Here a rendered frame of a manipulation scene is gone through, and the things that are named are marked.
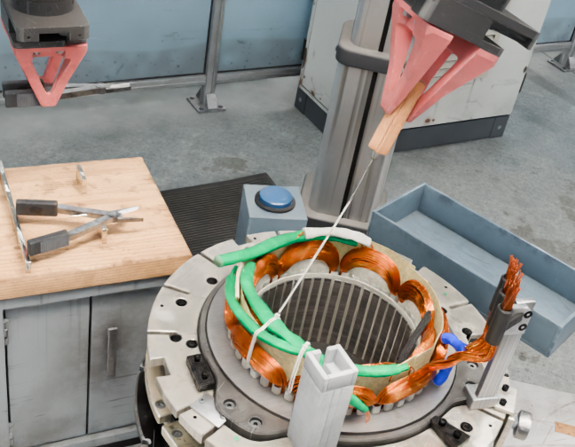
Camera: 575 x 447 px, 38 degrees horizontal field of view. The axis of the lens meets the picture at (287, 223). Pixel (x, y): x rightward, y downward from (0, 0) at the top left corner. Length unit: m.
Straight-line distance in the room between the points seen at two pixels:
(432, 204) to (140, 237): 0.38
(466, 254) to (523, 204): 2.22
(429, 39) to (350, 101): 0.55
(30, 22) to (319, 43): 2.52
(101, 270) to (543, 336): 0.46
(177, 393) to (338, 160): 0.56
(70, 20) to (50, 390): 0.39
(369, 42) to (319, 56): 2.19
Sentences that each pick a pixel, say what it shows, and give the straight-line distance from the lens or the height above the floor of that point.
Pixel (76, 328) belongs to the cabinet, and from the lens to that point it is 0.90.
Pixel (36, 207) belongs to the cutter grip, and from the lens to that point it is 0.87.
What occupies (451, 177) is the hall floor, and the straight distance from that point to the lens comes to 3.25.
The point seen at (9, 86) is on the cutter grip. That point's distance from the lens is 0.87.
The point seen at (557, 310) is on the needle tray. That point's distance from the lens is 0.99.
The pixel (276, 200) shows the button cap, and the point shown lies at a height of 1.04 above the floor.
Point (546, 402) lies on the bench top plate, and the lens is 1.25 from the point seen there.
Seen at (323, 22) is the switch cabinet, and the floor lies 0.41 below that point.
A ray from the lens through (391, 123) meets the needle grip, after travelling 0.62.
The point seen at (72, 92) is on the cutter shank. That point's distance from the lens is 0.87.
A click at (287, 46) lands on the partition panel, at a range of 3.44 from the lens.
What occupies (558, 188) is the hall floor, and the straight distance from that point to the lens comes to 3.42.
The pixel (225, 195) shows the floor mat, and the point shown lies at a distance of 2.83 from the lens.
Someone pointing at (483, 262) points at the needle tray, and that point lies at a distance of 1.02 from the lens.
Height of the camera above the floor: 1.60
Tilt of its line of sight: 35 degrees down
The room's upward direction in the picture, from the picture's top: 11 degrees clockwise
